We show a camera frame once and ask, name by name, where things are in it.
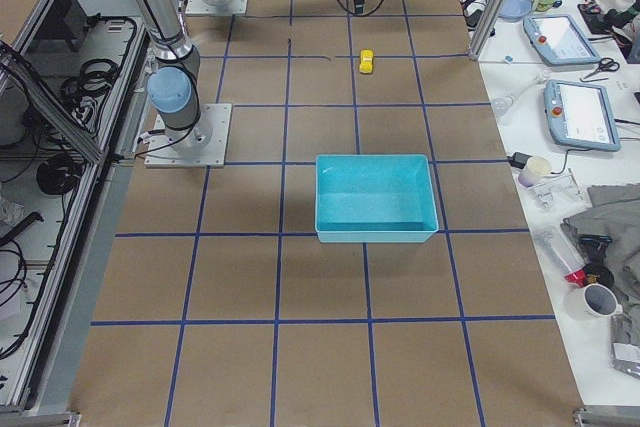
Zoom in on yellow beetle toy car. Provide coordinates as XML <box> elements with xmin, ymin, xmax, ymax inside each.
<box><xmin>358</xmin><ymin>49</ymin><xmax>375</xmax><ymax>75</ymax></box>

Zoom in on far teach pendant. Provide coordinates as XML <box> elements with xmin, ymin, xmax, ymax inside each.
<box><xmin>522</xmin><ymin>15</ymin><xmax>601</xmax><ymax>66</ymax></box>

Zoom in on teach pendant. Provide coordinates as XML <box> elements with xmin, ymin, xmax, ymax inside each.
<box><xmin>522</xmin><ymin>15</ymin><xmax>601</xmax><ymax>66</ymax></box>
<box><xmin>543</xmin><ymin>80</ymin><xmax>621</xmax><ymax>152</ymax></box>

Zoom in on teal plastic bin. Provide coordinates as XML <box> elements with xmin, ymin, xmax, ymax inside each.
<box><xmin>315</xmin><ymin>154</ymin><xmax>439</xmax><ymax>243</ymax></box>

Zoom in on near teach pendant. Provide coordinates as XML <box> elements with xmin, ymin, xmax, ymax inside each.
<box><xmin>543</xmin><ymin>80</ymin><xmax>621</xmax><ymax>152</ymax></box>

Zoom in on cream paper cup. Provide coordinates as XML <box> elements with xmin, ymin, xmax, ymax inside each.
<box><xmin>517</xmin><ymin>156</ymin><xmax>551</xmax><ymax>187</ymax></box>

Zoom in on grey cloth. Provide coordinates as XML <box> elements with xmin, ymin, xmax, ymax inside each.
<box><xmin>561</xmin><ymin>183</ymin><xmax>639</xmax><ymax>321</ymax></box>

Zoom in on white grey mug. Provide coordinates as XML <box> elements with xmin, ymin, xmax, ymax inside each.
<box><xmin>564</xmin><ymin>284</ymin><xmax>623</xmax><ymax>320</ymax></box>

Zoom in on black handled scissors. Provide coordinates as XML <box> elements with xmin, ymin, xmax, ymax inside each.
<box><xmin>580</xmin><ymin>57</ymin><xmax>620</xmax><ymax>82</ymax></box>

